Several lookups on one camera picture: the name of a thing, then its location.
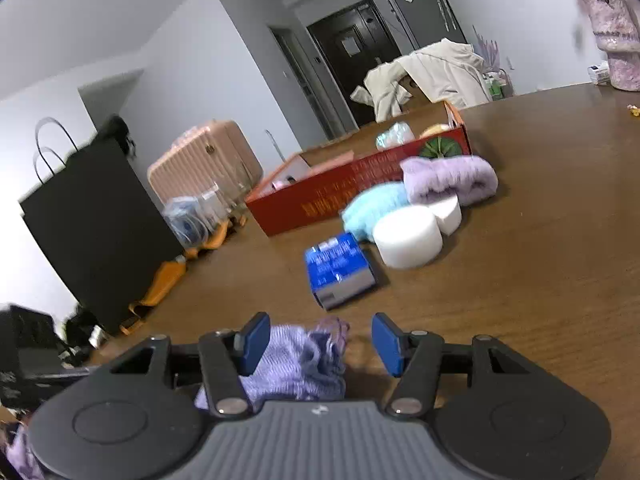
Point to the white plastic bag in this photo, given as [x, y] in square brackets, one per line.
[395, 135]

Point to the black paper bag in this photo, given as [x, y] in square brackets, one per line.
[100, 240]

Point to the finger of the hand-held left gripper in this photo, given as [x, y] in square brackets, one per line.
[65, 372]

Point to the white paper notice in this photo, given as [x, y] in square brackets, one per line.
[350, 46]

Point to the pink ribbed suitcase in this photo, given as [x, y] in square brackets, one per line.
[200, 165]

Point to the white folded umbrella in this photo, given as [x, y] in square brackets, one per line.
[442, 0]

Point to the pink textured vase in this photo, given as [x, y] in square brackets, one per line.
[615, 35]

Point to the small white foam cylinder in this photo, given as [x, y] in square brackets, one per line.
[447, 215]

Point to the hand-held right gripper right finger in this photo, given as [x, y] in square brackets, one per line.
[387, 345]

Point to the small yellow candy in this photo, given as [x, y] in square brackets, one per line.
[634, 110]

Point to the purple fabric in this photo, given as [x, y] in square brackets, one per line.
[25, 452]

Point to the large white foam cylinder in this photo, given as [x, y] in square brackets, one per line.
[405, 237]

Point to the dark wooden door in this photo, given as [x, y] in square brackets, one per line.
[350, 65]

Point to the purple knit cloth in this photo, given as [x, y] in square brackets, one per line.
[300, 360]

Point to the light blue plush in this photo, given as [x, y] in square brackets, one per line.
[370, 207]

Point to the grey refrigerator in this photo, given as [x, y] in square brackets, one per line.
[425, 10]

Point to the red cardboard box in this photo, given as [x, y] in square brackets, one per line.
[310, 200]

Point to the clear bag with blue contents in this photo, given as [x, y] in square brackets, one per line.
[185, 220]

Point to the beige jacket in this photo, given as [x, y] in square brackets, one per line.
[440, 75]

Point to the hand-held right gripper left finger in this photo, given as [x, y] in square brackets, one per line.
[255, 342]

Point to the small white jar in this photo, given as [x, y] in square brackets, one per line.
[599, 74]

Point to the blue tissue packet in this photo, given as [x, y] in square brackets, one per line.
[335, 265]

